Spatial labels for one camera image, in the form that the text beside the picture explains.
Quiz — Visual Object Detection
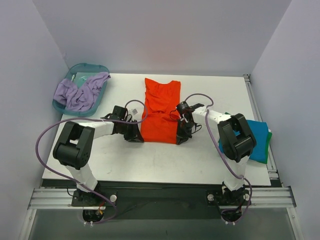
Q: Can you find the orange t shirt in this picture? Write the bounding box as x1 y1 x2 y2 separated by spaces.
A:
140 78 181 145

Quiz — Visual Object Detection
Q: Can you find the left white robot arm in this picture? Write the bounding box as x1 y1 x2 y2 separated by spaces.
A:
52 105 144 206

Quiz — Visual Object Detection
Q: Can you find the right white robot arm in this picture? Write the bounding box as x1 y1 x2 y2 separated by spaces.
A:
176 101 257 204

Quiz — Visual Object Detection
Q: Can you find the purple t shirt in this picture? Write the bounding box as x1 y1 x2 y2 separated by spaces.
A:
53 72 111 112

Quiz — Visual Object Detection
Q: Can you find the teal plastic basket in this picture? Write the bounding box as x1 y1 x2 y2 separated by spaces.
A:
52 63 110 117

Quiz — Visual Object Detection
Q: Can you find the folded blue t shirt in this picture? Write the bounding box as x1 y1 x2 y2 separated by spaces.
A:
217 113 269 164

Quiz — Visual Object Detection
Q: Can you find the folded green t shirt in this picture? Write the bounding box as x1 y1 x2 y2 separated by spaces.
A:
262 129 273 165

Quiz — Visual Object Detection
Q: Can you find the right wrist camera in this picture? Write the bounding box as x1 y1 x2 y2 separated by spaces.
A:
176 101 191 115

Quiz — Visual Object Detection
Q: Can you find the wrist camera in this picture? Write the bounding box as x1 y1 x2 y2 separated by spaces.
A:
128 108 138 116
176 101 191 115

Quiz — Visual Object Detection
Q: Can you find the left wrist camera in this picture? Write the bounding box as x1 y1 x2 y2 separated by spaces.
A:
128 108 138 116

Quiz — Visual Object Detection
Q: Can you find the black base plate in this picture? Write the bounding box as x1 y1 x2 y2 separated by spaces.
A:
71 181 252 223

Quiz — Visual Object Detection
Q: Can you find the aluminium mounting rail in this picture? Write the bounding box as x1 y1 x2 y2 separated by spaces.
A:
28 187 297 210

